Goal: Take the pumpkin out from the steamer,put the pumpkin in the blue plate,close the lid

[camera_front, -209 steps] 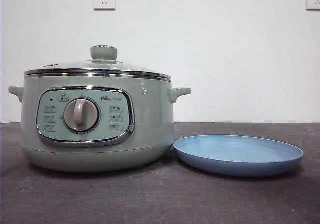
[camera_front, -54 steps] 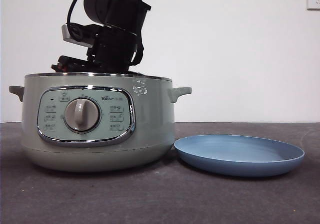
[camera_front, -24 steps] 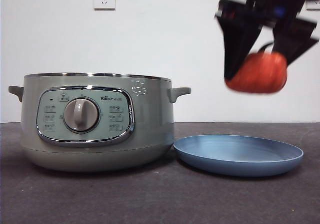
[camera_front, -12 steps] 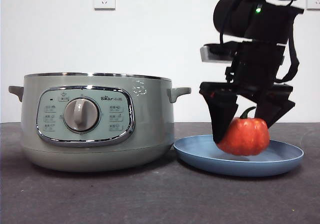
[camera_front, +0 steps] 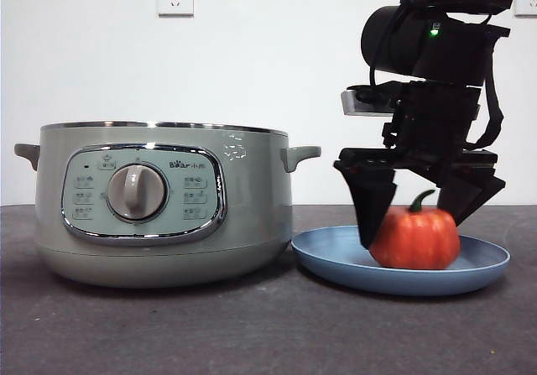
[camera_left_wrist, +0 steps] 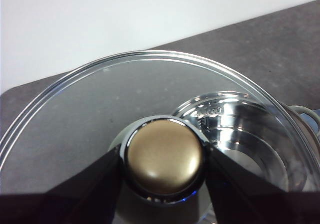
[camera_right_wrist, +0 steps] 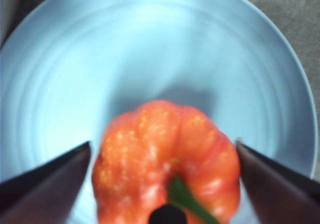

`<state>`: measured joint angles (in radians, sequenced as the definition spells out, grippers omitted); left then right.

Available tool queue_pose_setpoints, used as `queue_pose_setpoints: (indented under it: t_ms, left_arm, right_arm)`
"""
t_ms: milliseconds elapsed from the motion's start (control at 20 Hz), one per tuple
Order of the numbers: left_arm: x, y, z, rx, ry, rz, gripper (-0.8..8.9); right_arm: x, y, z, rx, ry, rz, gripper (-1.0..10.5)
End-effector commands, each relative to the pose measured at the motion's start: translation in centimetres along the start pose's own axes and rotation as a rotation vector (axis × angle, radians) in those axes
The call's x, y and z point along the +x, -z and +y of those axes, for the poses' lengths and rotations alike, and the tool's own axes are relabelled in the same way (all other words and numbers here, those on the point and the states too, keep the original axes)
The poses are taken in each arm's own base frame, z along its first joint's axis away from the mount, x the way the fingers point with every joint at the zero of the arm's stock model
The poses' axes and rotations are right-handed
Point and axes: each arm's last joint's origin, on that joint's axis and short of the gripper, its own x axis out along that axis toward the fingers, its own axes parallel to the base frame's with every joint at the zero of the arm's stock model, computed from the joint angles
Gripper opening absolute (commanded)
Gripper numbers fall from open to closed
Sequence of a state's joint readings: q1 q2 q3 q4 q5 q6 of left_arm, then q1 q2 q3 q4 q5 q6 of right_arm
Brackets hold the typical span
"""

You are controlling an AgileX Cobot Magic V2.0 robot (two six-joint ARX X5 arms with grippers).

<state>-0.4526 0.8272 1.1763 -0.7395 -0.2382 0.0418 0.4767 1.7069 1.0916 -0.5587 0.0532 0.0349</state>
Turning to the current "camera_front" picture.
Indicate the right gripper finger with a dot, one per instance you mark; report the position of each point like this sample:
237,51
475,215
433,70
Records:
371,203
470,194

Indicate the orange toy pumpkin green stem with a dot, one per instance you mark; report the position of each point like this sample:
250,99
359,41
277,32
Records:
419,241

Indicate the blue round plate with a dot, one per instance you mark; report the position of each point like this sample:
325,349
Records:
331,253

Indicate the pale green electric steamer pot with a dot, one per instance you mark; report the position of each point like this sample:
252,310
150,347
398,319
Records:
251,207

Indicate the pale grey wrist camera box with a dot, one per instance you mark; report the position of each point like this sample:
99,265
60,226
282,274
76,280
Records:
363,102

